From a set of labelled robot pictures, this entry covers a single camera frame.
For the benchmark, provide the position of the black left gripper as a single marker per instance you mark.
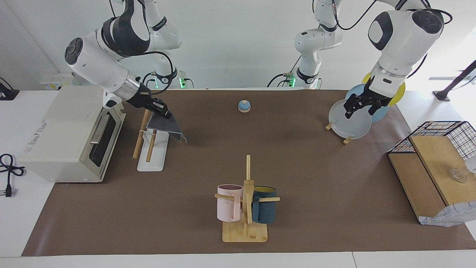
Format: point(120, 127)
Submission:
point(372, 95)

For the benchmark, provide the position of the black stand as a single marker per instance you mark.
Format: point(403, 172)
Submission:
point(452, 87)

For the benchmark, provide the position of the wooden mug tree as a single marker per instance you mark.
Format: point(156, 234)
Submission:
point(245, 232)

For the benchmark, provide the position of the dark teal mug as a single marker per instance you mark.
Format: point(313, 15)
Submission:
point(264, 212)

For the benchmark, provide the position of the yellow plate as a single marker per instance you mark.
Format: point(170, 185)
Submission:
point(398, 95)

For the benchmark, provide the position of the light blue plate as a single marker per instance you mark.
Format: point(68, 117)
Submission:
point(353, 91)

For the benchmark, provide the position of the white towel rack wooden bars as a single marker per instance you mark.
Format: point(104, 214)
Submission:
point(158, 156)

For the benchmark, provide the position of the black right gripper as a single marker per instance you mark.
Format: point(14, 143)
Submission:
point(143, 97)

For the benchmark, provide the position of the pink mug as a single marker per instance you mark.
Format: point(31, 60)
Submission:
point(225, 210)

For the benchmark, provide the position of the beige toaster oven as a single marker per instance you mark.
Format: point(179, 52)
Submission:
point(59, 137)

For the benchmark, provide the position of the purple and grey towel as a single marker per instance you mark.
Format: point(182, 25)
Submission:
point(165, 125)

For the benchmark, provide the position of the grey plate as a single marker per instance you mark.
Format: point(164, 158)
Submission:
point(353, 126)

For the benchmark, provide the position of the blue call bell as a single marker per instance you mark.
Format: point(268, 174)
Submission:
point(244, 107)

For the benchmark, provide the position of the white power strip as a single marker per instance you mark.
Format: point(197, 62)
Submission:
point(55, 80)

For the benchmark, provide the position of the wooden box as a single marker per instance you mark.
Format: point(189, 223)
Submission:
point(435, 163)

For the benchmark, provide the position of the brown table mat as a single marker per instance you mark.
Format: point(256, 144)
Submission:
point(186, 208)

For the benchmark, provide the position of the wooden plate rack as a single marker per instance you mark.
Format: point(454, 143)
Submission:
point(347, 141)

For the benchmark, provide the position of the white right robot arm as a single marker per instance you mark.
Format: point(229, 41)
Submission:
point(96, 63)

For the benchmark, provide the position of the clear glass lid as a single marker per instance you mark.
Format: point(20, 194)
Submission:
point(458, 175)

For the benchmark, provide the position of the black clamp mount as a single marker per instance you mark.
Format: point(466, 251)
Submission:
point(7, 95)

